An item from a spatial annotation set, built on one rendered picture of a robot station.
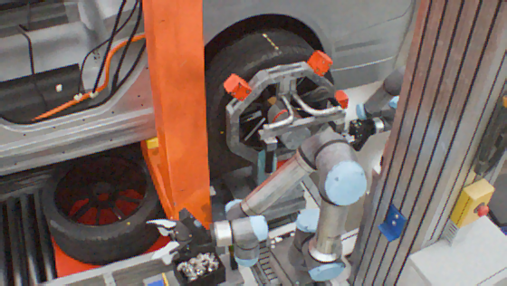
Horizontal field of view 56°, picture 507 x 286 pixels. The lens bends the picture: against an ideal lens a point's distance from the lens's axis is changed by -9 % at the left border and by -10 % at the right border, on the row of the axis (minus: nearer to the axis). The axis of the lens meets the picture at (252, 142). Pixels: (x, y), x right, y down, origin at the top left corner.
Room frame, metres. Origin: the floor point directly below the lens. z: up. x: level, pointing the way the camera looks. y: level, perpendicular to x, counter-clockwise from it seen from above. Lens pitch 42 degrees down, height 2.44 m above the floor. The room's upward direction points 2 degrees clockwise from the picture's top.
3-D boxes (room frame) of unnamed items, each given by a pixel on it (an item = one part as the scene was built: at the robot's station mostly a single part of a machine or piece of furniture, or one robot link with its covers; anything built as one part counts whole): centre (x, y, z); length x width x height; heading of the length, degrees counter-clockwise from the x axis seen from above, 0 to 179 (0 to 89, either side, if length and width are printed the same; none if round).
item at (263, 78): (1.93, -0.13, 0.85); 0.54 x 0.07 x 0.54; 114
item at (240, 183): (2.09, -0.07, 0.32); 0.40 x 0.30 x 0.28; 114
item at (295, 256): (1.15, -0.22, 0.87); 0.15 x 0.15 x 0.10
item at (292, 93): (1.86, -0.28, 1.03); 0.19 x 0.18 x 0.11; 24
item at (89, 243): (1.74, 0.77, 0.39); 0.66 x 0.66 x 0.24
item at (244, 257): (0.98, 0.01, 1.12); 0.11 x 0.08 x 0.11; 14
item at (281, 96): (1.78, -0.09, 1.03); 0.19 x 0.18 x 0.11; 24
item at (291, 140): (1.87, -0.16, 0.85); 0.21 x 0.14 x 0.14; 24
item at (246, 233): (0.96, 0.01, 1.21); 0.11 x 0.08 x 0.09; 104
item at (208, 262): (1.26, 0.22, 0.51); 0.20 x 0.14 x 0.13; 119
